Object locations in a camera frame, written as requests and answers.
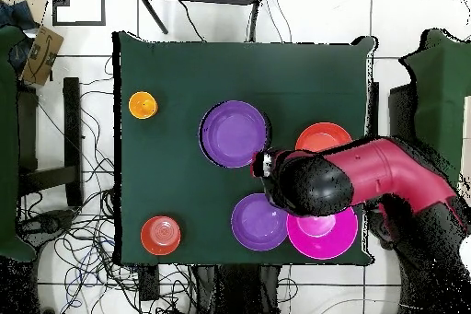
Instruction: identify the purple bowl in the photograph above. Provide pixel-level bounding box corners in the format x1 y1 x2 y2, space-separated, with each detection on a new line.
198 99 271 169
230 192 289 252

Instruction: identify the large orange bowl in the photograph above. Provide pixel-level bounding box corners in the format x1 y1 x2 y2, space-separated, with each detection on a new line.
294 122 353 153

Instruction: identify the pink bowl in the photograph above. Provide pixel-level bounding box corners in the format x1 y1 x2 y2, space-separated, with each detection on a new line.
286 205 359 261

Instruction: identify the dark green tablecloth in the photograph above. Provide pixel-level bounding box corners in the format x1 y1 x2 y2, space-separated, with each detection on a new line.
111 30 376 267

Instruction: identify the small orange bowl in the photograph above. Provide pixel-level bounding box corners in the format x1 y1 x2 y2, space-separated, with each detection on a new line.
140 215 182 256

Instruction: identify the yellow cup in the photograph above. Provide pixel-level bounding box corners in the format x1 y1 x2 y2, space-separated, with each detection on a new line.
128 90 160 121

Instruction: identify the green cloth side table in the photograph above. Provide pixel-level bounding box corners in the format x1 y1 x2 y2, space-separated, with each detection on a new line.
398 28 471 186
0 25 38 263

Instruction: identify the white paper sheet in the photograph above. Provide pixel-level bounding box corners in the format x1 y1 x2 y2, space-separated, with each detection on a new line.
462 95 471 182

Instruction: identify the cardboard box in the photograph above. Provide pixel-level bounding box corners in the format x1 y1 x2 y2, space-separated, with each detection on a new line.
19 25 64 87

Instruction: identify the blue cloth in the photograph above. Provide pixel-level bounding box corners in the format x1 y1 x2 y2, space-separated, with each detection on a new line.
0 0 40 31

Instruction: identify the black bench frame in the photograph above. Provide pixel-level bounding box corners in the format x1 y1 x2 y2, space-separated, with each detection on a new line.
16 76 84 208

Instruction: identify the black square frame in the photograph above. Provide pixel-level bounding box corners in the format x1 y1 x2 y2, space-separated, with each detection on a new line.
52 0 107 27

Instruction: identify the black pedestal foot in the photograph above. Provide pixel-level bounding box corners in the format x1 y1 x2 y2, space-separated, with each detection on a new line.
16 208 76 247

